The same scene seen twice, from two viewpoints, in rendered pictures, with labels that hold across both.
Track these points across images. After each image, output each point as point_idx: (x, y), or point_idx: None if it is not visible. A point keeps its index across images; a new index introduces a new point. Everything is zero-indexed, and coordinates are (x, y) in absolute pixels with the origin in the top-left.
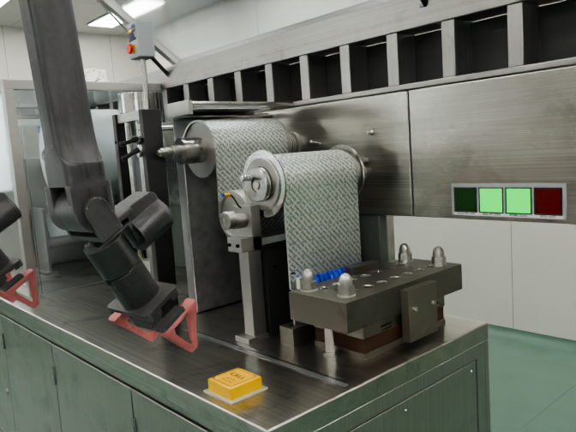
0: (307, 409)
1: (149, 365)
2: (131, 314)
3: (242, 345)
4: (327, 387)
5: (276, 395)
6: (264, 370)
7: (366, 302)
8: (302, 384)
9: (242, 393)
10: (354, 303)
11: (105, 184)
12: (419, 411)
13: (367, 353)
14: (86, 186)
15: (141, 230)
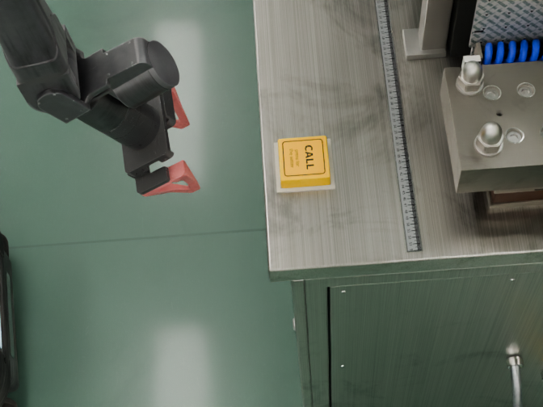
0: (334, 262)
1: (267, 33)
2: (122, 149)
3: (398, 54)
4: (392, 234)
5: (330, 211)
6: (366, 144)
7: (505, 172)
8: (374, 208)
9: (297, 185)
10: (478, 171)
11: (63, 77)
12: (541, 282)
13: (497, 204)
14: (37, 81)
15: (124, 101)
